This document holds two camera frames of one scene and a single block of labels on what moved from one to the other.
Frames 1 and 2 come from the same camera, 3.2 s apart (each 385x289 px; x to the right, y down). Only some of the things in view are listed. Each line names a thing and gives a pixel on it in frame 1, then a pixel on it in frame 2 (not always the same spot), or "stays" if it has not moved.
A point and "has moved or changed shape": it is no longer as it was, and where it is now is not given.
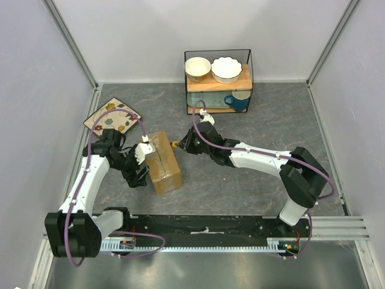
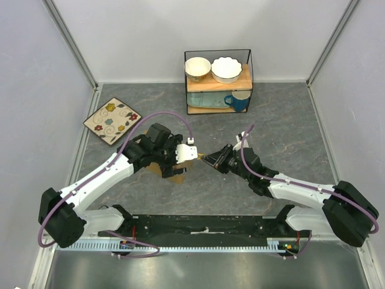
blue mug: x=239 y=100 stays
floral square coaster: x=119 y=120 stays
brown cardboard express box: x=163 y=165 has moved or changed shape
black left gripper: x=135 y=180 -> x=167 y=170
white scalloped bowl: x=225 y=70 stays
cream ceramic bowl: x=197 y=68 stays
